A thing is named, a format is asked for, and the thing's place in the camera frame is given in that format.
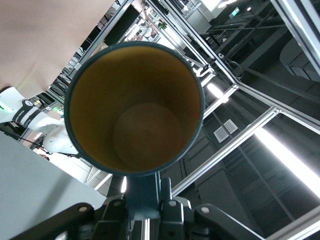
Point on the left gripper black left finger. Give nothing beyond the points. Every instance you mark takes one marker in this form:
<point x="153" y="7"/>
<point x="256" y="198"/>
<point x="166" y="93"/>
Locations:
<point x="112" y="220"/>

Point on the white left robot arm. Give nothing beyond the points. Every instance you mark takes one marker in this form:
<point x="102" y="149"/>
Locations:
<point x="32" y="115"/>

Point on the aluminium profile frame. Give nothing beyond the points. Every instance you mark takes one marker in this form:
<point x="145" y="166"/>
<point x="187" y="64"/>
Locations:
<point x="303" y="27"/>

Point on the white ceiling vent grille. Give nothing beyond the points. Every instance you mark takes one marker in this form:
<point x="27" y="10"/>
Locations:
<point x="221" y="135"/>
<point x="231" y="125"/>

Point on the green potted plant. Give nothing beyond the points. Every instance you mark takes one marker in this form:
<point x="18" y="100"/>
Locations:
<point x="162" y="25"/>

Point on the short ceiling light strip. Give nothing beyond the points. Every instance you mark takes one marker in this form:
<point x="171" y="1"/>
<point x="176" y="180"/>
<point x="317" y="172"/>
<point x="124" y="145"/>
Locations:
<point x="215" y="91"/>

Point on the brown table mat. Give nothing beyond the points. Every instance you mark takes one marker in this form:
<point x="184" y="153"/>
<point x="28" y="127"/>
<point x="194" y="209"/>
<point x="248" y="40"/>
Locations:
<point x="37" y="37"/>

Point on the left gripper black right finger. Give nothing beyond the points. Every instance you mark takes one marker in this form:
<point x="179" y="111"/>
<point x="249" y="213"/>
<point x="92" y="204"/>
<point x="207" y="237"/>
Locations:
<point x="175" y="220"/>

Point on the teal mug with yellow inside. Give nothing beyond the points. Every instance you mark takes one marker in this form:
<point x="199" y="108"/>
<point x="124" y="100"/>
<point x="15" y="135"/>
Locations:
<point x="135" y="100"/>

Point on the long ceiling light strip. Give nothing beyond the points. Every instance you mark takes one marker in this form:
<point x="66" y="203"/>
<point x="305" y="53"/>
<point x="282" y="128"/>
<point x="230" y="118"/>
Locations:
<point x="287" y="160"/>

